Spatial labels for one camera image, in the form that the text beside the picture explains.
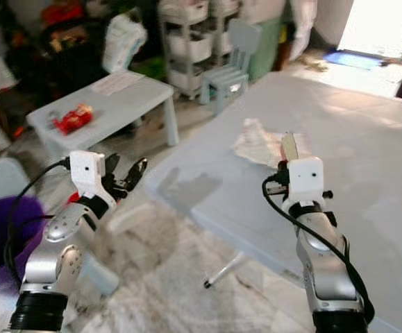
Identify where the red snack packet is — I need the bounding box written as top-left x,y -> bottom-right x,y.
53,103 -> 94,135

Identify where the large light-blue table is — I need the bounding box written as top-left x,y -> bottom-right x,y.
144,71 -> 402,327

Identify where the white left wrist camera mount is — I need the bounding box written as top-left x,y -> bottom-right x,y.
69,151 -> 107,198

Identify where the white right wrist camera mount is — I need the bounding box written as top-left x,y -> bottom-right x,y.
287,157 -> 326,203

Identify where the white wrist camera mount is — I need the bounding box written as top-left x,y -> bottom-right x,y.
69,151 -> 107,198
287,157 -> 326,203

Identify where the light-blue kids chair with backrest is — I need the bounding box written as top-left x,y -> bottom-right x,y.
199,19 -> 262,115

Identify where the white hanging cloth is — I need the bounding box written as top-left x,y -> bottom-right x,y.
287,0 -> 319,60

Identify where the green bin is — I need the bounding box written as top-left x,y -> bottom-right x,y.
249,17 -> 285,80

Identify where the white printed plastic pack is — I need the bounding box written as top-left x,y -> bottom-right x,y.
103,14 -> 149,74

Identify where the beige and red wrapper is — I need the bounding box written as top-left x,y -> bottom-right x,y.
279,132 -> 300,167

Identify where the white metal frame leg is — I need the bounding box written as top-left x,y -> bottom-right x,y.
203,250 -> 305,292

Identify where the white paper sheet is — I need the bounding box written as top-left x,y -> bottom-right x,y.
90,71 -> 146,96

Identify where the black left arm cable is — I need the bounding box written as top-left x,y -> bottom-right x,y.
3,158 -> 73,289

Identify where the small light-blue kids table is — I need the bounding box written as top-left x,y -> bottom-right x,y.
26,69 -> 181,174

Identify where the blue door mat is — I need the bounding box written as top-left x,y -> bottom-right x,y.
324,50 -> 392,70

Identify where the white shelf trolley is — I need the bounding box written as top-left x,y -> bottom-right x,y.
157,0 -> 236,98

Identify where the crumpled white paper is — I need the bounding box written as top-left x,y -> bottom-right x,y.
232,118 -> 288,169

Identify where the red toy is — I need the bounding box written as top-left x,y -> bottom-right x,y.
40,2 -> 87,28

